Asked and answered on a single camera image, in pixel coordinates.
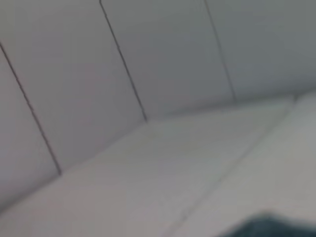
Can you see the blue denim shorts with patch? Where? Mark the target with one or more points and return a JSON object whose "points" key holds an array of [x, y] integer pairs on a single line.
{"points": [[271, 227]]}

